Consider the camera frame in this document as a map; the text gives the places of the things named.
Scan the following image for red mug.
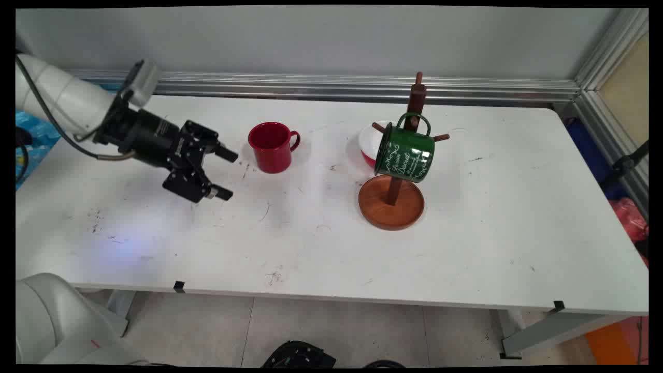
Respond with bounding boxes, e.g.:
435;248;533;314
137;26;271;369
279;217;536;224
248;122;301;174

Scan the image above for red and white bowl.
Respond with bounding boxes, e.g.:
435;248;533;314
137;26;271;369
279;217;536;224
359;121;394;169

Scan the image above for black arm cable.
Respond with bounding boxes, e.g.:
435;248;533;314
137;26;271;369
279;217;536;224
16;54;138;162

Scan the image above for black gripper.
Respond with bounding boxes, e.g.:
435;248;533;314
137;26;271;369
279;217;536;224
93;97;239;204

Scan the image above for wooden mug tree stand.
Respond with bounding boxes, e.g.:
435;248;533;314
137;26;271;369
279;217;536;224
358;71;450;231

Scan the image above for red plastic bag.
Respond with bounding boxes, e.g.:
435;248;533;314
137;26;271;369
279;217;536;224
609;197;649;267

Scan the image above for black device on floor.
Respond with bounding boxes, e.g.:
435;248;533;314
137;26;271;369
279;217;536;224
262;340;337;368

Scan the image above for green enamel mug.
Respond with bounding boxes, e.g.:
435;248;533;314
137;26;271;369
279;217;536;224
374;112;436;183

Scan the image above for long aluminium frame rail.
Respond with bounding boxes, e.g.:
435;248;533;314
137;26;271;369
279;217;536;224
67;70;581;104

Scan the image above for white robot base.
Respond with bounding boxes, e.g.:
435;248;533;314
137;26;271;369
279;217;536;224
16;273;151;366

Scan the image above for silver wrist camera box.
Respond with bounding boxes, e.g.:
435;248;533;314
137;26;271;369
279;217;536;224
128;59;162;108

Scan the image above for angled aluminium frame rail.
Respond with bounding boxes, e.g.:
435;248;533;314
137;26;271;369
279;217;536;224
572;8;649;218

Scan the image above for blue box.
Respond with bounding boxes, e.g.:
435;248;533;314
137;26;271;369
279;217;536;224
565;118;630;200

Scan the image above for black stand clamp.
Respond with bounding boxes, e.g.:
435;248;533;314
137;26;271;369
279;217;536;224
601;140;649;190

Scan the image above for orange box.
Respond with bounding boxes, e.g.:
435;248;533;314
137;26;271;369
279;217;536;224
585;316;649;366

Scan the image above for grey table leg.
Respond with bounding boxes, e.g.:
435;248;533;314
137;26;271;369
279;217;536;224
500;309;635;359
106;289;136;337

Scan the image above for blue bubble wrap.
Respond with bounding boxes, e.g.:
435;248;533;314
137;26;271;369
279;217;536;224
16;84;121;190

